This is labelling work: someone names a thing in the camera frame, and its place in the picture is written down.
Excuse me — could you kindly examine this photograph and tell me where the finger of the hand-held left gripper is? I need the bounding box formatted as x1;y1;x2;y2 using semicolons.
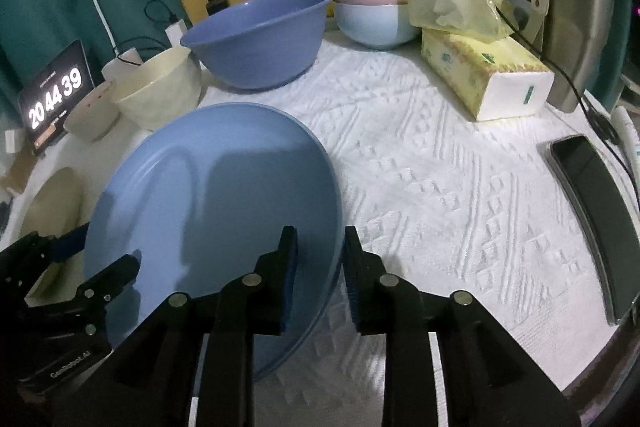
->
22;254;141;325
0;223;90;288

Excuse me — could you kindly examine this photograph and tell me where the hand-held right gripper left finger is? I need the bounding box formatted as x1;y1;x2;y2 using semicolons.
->
52;226;301;427

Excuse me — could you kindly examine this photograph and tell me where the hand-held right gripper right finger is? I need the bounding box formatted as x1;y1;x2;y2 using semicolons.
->
344;226;583;427

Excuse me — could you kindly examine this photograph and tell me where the blue plate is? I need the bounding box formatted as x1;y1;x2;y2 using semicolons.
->
82;103;338;380

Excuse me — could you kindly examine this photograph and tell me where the cardboard box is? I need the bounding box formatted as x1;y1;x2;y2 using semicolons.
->
0;152;36;195

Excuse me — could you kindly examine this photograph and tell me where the tablet showing clock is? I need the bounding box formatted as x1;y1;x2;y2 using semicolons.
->
17;39;96;155

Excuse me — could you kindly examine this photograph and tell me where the white charger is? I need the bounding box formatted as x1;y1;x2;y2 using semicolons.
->
166;21;190;48

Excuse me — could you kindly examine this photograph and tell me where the black smartphone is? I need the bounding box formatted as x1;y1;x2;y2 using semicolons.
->
537;134;640;325

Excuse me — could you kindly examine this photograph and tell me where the yellow tissue pack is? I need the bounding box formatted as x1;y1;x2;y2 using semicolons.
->
421;29;555;122

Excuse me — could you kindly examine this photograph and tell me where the light blue bowl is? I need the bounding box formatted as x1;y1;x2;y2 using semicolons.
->
332;2;421;50

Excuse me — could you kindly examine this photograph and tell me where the crumpled yellowish plastic bag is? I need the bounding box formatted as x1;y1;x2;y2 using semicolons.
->
404;0;516;42

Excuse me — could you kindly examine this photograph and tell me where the white tube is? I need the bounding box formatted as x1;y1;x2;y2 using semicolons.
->
612;104;640;172

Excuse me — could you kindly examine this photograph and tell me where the stainless steel tumbler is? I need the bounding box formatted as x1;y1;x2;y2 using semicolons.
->
542;0;615;112

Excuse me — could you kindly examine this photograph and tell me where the looped black cable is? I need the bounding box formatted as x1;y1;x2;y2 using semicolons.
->
116;0;178;68

